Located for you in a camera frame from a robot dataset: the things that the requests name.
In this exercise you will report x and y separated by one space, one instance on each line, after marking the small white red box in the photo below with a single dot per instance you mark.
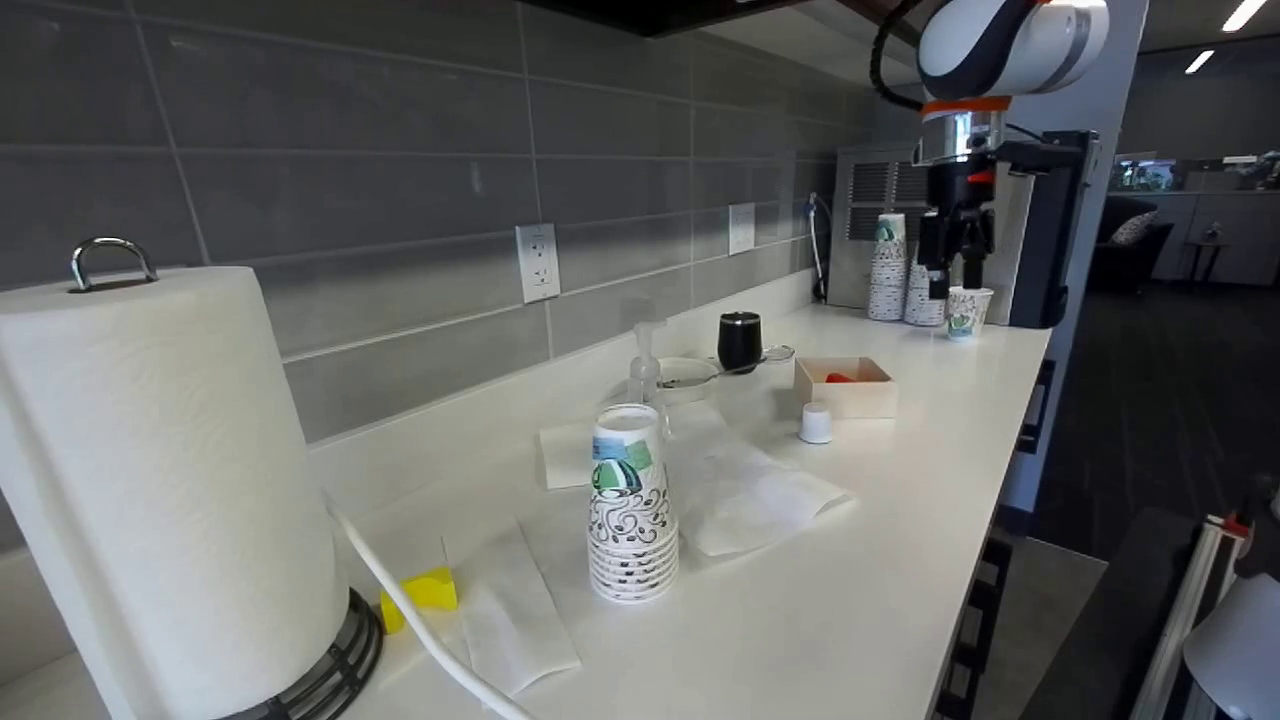
853 402

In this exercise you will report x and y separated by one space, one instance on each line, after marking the black coffee machine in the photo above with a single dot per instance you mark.
1044 243

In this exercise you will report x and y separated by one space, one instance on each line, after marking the yellow sponge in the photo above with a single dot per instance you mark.
428 591

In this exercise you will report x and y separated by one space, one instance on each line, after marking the white pole red tip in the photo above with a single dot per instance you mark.
1186 613

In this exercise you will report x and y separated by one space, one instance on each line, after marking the white double wall outlet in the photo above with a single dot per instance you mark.
741 228

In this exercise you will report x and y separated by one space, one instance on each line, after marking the clear glass flask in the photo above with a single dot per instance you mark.
645 383

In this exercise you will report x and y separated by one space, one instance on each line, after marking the clear plastic bag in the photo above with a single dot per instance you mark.
761 502

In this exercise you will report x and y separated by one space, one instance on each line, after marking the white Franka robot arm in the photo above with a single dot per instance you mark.
1014 42

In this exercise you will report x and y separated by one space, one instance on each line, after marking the stack of patterned paper cups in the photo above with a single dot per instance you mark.
633 521

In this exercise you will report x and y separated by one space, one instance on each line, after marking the black metal paper towel holder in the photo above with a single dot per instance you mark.
336 665

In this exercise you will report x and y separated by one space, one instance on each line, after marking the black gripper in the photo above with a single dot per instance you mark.
960 191

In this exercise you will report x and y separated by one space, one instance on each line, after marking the dark office chair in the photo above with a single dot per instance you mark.
1130 243

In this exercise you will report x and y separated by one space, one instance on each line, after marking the white folded napkin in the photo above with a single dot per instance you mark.
563 460
512 627

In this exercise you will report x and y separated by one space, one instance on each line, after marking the white robot base link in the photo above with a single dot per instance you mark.
1241 653

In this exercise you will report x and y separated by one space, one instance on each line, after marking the single white paper cup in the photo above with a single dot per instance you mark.
968 313

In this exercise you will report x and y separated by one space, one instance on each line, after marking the small white coffee pod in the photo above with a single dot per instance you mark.
816 427

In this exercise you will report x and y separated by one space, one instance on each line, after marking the white paper towel roll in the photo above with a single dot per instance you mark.
161 495

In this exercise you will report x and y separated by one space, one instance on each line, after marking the tall white cup stack green logo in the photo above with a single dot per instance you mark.
889 266

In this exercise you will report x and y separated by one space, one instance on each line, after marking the orange ball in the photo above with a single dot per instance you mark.
837 379

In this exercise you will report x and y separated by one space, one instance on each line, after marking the short white cup stack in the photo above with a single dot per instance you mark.
927 300

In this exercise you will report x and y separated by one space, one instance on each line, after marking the black tumbler cup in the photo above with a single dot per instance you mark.
741 346

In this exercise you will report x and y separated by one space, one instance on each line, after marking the white single wall outlet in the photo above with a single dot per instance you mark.
537 262

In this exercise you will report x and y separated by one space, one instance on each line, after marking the ceiling light strip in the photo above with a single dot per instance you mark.
1241 13
1200 62

